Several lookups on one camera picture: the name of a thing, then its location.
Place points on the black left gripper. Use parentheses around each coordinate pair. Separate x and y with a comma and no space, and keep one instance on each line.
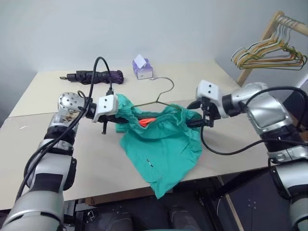
(109,119)

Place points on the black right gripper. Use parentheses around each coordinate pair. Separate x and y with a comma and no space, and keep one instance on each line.
(208,113)

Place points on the green shorts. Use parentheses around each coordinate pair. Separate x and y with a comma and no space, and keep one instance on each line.
(163,154)

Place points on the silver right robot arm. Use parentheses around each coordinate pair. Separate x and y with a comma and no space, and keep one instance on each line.
(264,108)

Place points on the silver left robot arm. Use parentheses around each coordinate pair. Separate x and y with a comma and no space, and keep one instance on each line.
(48,173)

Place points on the folded dark purple umbrella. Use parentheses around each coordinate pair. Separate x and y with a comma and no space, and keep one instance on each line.
(102,77)

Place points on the purple tissue box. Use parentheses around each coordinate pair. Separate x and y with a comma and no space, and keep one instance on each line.
(144,72)

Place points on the wooden clothes rack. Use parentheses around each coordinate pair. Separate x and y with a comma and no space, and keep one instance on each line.
(244,74)

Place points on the brown board under table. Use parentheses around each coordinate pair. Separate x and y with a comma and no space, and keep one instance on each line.
(108,199)

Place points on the bunch of hangers on rack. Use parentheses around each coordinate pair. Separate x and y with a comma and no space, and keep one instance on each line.
(251,58)

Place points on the light wooden slat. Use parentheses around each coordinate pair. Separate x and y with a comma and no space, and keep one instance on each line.
(232,211)

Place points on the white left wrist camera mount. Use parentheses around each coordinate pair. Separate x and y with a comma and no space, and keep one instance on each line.
(106,104)

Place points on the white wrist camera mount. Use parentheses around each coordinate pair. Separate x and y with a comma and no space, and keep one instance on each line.
(209,92)
(106,104)

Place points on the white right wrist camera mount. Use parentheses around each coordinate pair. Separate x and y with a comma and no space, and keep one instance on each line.
(209,92)

